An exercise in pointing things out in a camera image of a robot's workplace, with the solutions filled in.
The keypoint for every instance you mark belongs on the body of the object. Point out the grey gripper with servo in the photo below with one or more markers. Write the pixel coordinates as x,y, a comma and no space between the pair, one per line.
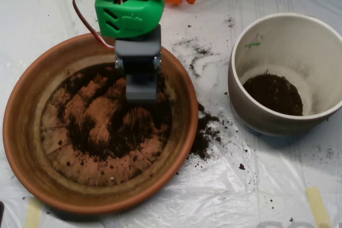
138,49

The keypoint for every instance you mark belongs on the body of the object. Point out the spilled dark soil pile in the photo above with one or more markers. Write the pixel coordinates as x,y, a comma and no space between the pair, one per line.
203,137

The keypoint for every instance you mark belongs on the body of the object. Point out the white ceramic pot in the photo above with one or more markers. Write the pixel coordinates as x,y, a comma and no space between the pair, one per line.
248,113

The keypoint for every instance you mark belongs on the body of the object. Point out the terracotta plant saucer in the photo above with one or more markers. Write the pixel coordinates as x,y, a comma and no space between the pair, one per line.
26,132

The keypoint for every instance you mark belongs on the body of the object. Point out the small dark maroon fragment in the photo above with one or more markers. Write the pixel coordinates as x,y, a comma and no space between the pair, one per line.
242,166

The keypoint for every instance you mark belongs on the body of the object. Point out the green label sticker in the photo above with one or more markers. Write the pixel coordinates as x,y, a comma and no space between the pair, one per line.
252,43

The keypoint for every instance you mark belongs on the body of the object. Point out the white plastic cover sheet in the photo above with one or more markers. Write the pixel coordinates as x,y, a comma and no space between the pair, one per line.
240,198

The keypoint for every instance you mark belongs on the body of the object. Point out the beige masking tape strip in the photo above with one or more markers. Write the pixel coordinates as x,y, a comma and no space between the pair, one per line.
318,206
33,214

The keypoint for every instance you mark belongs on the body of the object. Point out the dark object at edge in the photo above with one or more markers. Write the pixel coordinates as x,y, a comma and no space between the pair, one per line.
1,212

